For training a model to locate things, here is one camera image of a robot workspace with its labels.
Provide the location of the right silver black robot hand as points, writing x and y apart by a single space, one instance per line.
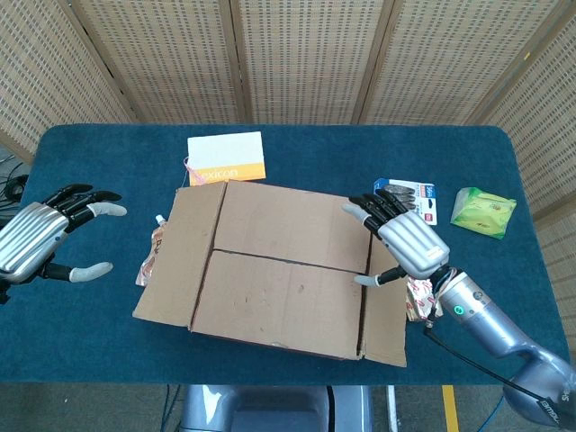
414 243

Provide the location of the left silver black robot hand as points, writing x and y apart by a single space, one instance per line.
27 238

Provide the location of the red cardboard shipping box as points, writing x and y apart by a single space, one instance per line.
279 288

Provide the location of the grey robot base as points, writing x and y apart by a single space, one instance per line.
270 409

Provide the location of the blue white blister card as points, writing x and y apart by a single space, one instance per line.
427 198

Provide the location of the red white snack packet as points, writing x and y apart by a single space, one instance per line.
420 301

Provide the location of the green tissue pack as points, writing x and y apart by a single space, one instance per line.
486 213

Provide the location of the blue carpet table cover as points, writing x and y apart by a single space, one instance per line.
81 342

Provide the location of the brown peanut butter pouch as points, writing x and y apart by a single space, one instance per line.
150 265

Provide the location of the white and orange booklet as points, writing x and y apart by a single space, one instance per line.
225 153

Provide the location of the woven folding screen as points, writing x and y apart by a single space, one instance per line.
306 58

